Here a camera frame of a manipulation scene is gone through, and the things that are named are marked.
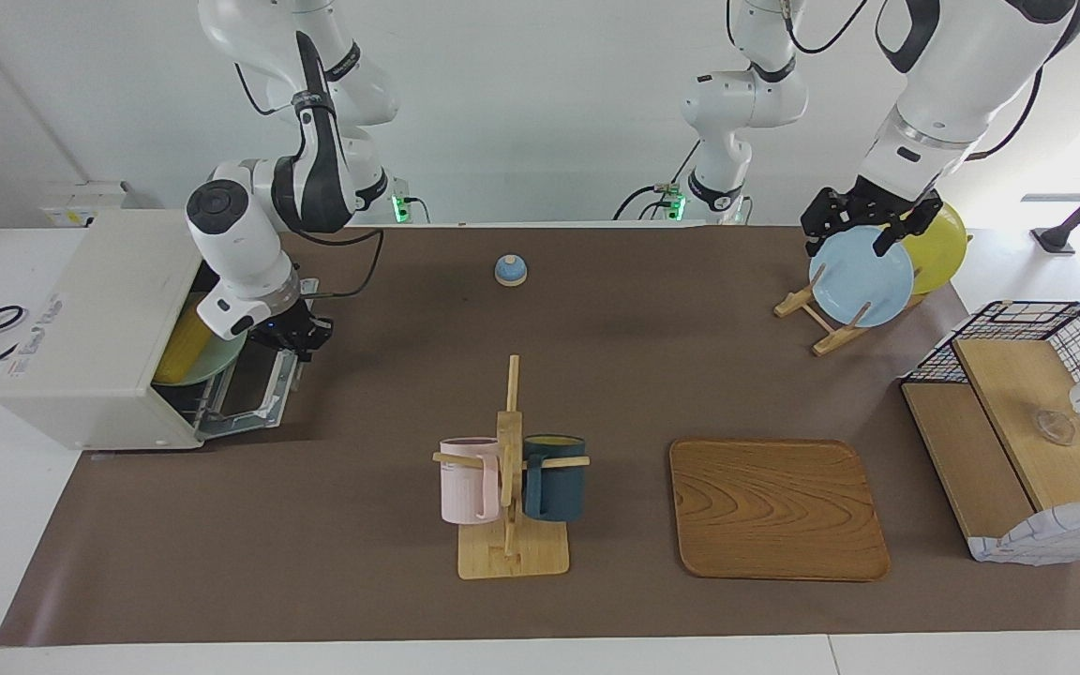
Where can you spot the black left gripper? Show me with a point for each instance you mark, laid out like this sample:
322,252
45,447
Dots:
868,202

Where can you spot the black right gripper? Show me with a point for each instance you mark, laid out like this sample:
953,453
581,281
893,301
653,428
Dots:
296,326

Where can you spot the glass oven door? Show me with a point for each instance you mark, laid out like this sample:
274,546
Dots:
249,403

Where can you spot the pale green plate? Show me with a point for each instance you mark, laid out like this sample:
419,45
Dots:
221,361

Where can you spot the yellow corn cob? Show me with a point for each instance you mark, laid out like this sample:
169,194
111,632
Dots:
179,347

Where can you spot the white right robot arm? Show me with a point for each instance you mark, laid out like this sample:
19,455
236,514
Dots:
240,234

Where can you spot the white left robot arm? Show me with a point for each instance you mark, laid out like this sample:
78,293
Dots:
952,84

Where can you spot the beige toaster oven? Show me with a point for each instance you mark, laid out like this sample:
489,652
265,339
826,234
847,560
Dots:
90,328

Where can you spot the light blue plate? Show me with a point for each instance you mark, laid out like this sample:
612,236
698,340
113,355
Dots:
859,281

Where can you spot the yellow plate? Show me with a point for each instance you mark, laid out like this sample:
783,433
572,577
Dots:
943,248

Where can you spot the wooden plate rack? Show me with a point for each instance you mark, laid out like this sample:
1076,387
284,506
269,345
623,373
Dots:
831,339

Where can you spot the brown table mat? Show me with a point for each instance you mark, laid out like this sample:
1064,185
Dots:
362,525

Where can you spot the pink mug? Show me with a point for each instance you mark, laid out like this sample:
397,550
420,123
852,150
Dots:
467,483

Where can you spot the small blue round lid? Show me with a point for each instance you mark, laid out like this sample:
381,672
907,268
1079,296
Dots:
511,271

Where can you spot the wooden step shelf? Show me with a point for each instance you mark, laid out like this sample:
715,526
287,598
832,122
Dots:
1018,394

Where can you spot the small clear glass dish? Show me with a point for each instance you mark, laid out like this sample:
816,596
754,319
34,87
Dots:
1056,427

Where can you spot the dark blue mug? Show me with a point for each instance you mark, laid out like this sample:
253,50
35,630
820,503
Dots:
554,487

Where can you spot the wooden serving tray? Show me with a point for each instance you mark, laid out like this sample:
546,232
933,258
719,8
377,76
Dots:
774,511

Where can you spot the wooden mug tree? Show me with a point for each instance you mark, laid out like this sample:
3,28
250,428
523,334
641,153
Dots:
512,558

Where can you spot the wooden shelf box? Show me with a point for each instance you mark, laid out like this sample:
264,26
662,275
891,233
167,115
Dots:
1056,539

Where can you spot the white wall socket box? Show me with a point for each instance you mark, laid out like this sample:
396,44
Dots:
81,202

